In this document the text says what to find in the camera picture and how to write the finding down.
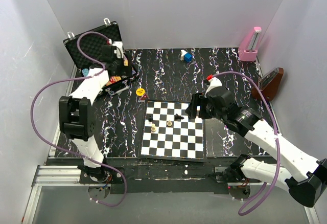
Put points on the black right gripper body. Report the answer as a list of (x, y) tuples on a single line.
[(206, 110)]

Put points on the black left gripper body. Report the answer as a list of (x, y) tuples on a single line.
[(122, 70)]

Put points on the red yellow card deck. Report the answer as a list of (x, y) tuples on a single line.
[(113, 80)]

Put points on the black aluminium poker case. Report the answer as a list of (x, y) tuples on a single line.
[(98, 46)]

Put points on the yellow round button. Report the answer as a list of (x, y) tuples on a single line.
[(140, 92)]

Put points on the red triangle token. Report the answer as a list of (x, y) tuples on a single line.
[(143, 98)]

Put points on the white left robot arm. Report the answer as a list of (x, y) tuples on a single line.
[(77, 116)]

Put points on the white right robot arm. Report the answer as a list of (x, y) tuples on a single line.
[(302, 175)]

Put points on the black bishop lying down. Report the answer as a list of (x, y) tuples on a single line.
[(178, 117)]

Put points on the green light blue chip row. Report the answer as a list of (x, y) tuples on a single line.
[(85, 72)]

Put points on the black white chessboard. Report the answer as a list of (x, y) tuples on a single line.
[(183, 141)]

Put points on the white king chess piece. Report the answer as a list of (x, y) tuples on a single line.
[(153, 127)]

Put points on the blue cube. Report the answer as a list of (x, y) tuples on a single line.
[(187, 57)]

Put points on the white small block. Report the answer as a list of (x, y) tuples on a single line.
[(182, 54)]

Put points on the brown wooden metronome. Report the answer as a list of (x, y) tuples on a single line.
[(269, 83)]

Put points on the pink metronome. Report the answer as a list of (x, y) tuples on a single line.
[(248, 48)]

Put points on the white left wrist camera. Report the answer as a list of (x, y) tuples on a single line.
[(118, 49)]

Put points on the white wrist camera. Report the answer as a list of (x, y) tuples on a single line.
[(213, 83), (118, 49)]

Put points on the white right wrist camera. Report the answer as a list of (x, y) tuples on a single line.
[(213, 83)]

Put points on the aluminium rail frame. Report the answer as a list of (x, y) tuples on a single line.
[(153, 191)]

